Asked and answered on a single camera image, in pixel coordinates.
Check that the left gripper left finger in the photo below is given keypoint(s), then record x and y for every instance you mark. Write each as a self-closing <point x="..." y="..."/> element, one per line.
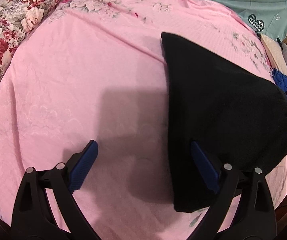
<point x="32" y="216"/>

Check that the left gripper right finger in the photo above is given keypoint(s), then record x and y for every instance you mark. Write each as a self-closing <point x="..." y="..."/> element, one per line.
<point x="242" y="206"/>

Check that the black jogger pants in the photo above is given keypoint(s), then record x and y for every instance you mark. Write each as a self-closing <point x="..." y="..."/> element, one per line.
<point x="219" y="113"/>

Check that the blue garment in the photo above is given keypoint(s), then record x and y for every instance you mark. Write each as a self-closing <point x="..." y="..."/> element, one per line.
<point x="280" y="80"/>

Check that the cream quilted pillow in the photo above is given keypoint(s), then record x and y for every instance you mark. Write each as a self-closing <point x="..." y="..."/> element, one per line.
<point x="274" y="53"/>

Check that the pink floral bed sheet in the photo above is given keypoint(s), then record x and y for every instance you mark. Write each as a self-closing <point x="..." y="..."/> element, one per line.
<point x="92" y="72"/>

